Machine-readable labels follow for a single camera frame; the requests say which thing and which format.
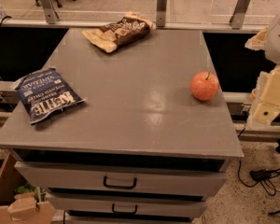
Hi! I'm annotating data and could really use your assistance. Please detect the grey drawer cabinet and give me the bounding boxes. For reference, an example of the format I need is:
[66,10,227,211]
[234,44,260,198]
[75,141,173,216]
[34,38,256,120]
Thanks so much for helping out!
[0,29,243,224]

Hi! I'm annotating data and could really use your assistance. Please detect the metal bracket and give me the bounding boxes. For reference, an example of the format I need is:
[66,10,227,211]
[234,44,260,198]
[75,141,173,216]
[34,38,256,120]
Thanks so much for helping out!
[230,0,251,30]
[156,0,167,27]
[40,0,58,24]

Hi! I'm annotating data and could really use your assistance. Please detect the red apple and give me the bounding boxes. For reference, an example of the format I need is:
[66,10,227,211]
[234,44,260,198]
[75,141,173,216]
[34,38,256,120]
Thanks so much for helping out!
[189,72,219,101]

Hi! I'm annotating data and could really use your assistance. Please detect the middle metal bracket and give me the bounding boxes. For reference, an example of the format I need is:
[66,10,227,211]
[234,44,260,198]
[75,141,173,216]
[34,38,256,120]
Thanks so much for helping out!
[156,0,167,27]

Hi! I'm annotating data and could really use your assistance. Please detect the brown snack bag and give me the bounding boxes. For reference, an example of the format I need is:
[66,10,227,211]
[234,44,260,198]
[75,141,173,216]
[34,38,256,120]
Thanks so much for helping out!
[82,11,156,53]

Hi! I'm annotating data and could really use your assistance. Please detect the grey drawer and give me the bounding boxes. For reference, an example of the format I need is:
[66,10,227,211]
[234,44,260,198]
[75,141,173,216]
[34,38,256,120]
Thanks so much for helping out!
[46,193,206,218]
[15,161,227,197]

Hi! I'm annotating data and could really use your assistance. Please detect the right metal bracket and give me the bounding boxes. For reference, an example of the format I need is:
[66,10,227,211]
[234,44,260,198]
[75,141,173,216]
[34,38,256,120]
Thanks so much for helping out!
[230,0,251,30]

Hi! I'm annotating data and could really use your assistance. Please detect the blue kettle chips bag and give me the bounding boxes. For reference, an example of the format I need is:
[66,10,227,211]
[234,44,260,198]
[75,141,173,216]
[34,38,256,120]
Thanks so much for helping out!
[11,68,84,125]

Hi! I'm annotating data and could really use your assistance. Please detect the middle grey drawer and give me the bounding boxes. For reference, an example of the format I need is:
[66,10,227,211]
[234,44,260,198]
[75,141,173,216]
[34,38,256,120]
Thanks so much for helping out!
[46,193,206,218]

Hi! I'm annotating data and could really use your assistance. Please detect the black power adapter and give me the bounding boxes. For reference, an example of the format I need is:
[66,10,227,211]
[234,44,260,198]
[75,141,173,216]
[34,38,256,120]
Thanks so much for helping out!
[250,170,272,182]

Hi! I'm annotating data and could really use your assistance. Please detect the left metal bracket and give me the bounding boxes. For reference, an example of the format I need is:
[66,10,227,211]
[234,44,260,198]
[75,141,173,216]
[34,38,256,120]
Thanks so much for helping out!
[40,0,58,24]

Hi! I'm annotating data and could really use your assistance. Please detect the black middle drawer handle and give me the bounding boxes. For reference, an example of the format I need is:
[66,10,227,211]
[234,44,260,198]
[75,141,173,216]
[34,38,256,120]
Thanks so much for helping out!
[111,203,138,215]

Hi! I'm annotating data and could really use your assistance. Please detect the black top drawer handle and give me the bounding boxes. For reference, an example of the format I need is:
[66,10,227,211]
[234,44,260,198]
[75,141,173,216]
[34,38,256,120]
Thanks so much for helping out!
[103,175,137,189]

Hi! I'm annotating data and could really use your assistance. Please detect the black drawer handle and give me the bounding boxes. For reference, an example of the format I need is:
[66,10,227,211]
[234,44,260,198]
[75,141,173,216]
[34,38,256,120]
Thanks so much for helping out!
[103,175,137,189]
[111,203,138,215]

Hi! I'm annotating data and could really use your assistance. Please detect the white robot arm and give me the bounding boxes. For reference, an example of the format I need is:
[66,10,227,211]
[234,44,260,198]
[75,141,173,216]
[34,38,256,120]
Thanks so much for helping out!
[245,12,280,125]

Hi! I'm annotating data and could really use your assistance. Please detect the black floor cable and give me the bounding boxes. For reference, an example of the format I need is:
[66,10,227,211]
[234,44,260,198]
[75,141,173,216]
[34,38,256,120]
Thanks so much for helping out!
[236,160,280,197]

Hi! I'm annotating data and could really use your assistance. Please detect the top grey drawer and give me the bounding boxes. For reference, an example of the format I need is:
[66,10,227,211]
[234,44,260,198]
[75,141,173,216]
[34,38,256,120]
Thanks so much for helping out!
[15,161,227,197]

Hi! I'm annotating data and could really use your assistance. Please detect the cardboard box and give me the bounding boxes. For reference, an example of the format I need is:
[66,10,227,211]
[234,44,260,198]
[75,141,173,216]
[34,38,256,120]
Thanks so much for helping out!
[0,154,55,224]

